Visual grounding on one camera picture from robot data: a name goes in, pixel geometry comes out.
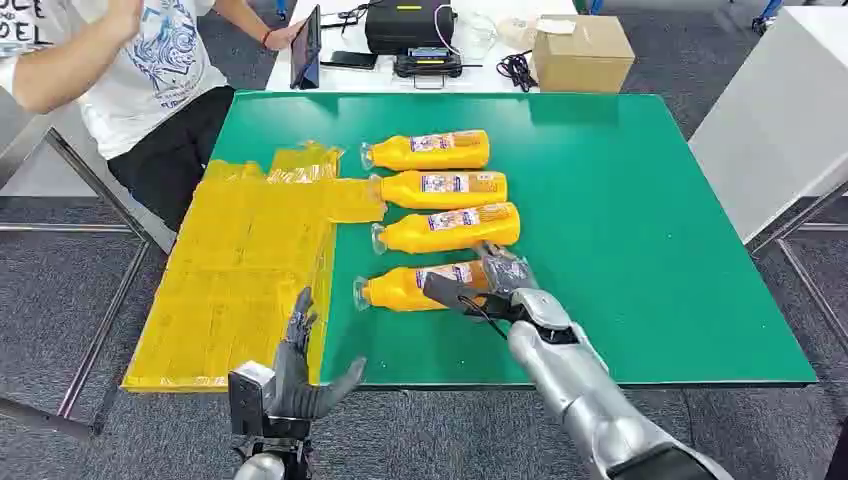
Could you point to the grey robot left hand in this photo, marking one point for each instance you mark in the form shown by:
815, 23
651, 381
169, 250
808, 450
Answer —
291, 391

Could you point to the person's right hand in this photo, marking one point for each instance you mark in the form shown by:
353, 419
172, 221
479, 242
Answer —
126, 16

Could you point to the person's left hand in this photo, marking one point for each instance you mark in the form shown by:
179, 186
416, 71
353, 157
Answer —
283, 36

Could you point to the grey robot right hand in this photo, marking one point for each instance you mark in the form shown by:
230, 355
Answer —
507, 275

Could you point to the orange drink bottle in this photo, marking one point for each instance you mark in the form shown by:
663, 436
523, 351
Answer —
404, 192
391, 291
397, 154
411, 235

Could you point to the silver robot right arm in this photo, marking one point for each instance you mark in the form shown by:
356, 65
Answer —
583, 391

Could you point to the black tablet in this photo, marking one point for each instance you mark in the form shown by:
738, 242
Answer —
306, 50

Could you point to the person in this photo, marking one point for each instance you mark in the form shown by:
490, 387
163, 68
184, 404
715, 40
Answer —
152, 79

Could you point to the black phone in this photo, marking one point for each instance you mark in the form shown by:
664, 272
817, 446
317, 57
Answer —
350, 60

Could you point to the white table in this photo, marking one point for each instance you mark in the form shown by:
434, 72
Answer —
358, 81

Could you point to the yellow sheet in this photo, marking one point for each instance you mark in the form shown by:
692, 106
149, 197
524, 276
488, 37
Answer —
232, 285

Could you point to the black carry case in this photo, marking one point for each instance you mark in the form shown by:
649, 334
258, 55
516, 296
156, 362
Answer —
407, 30

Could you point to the green mat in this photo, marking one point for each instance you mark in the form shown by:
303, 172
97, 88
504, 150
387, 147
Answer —
629, 232

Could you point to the black radio device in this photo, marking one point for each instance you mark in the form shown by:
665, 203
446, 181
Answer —
427, 64

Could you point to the clear plastic bag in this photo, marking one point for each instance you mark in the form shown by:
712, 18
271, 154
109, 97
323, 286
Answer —
478, 33

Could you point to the brown cardboard box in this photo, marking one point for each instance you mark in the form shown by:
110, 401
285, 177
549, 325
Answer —
583, 60

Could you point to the pale grey table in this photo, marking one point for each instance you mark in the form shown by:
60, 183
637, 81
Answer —
775, 119

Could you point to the blue chair base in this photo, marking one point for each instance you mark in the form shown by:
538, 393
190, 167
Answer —
765, 16

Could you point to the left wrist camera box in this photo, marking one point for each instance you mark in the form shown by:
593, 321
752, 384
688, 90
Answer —
246, 401

